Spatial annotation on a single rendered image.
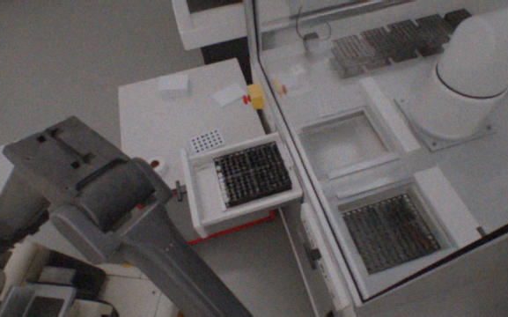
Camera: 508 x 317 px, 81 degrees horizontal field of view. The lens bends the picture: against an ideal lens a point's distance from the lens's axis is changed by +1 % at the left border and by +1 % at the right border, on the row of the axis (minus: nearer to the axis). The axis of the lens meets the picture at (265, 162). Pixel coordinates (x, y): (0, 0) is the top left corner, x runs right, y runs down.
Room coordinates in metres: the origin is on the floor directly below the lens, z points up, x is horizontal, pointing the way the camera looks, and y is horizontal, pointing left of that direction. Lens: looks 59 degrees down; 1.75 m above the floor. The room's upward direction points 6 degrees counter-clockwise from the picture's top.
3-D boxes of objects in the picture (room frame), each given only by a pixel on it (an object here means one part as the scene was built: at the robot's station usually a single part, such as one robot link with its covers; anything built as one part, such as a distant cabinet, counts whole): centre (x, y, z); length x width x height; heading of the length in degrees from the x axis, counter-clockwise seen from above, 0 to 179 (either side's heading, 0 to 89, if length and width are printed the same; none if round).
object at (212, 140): (0.70, 0.22, 0.78); 0.12 x 0.08 x 0.04; 110
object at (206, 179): (0.49, 0.04, 0.86); 0.40 x 0.26 x 0.06; 102
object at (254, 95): (0.83, 0.01, 0.88); 0.07 x 0.05 x 0.07; 12
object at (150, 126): (0.85, 0.31, 0.38); 0.62 x 0.58 x 0.76; 12
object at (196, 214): (0.45, 0.25, 0.87); 0.29 x 0.02 x 0.11; 12
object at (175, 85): (1.04, 0.37, 0.79); 0.13 x 0.09 x 0.05; 88
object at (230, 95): (0.96, 0.13, 0.77); 0.13 x 0.09 x 0.02; 119
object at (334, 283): (0.20, -0.13, 0.87); 0.29 x 0.02 x 0.11; 12
